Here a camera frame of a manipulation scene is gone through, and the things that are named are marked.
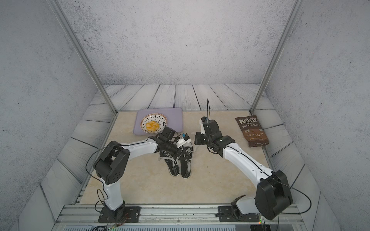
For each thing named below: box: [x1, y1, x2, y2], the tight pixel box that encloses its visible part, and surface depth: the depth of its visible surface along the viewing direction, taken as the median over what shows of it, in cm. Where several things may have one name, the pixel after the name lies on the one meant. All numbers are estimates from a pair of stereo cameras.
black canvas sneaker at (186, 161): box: [180, 142, 194, 180], surface depth 89 cm
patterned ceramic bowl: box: [140, 113, 168, 134], surface depth 113 cm
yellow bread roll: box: [145, 120, 160, 131], surface depth 110 cm
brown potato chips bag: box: [235, 115, 270, 148], surface depth 109 cm
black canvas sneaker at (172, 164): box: [159, 150, 181, 177], surface depth 91 cm
